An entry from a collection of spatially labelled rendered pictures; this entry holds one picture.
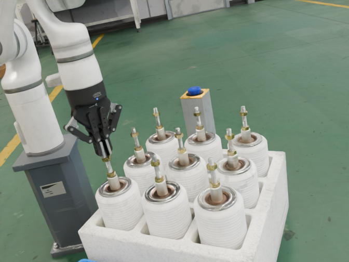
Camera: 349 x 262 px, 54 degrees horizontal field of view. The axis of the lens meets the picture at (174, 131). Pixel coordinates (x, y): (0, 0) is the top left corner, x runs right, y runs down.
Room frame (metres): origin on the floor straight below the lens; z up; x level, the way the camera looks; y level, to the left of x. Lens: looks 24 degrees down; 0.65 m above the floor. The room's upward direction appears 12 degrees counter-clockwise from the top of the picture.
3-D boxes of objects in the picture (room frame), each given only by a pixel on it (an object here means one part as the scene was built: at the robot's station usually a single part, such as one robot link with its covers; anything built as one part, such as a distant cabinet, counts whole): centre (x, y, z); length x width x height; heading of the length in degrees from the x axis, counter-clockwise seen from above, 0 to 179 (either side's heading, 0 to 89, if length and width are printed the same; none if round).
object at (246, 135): (0.75, -0.17, 0.26); 0.02 x 0.02 x 0.03
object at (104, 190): (0.66, 0.15, 0.25); 0.08 x 0.08 x 0.01
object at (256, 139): (0.75, -0.17, 0.25); 0.08 x 0.08 x 0.01
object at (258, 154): (0.75, -0.17, 0.16); 0.10 x 0.10 x 0.18
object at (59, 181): (0.84, 0.34, 0.15); 0.15 x 0.15 x 0.30; 89
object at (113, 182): (0.66, 0.15, 0.26); 0.02 x 0.02 x 0.03
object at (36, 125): (0.84, 0.34, 0.39); 0.09 x 0.09 x 0.17; 89
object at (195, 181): (0.70, -0.01, 0.16); 0.10 x 0.10 x 0.18
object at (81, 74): (0.67, 0.16, 0.52); 0.11 x 0.09 x 0.06; 38
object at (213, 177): (0.54, -0.05, 0.30); 0.01 x 0.01 x 0.08
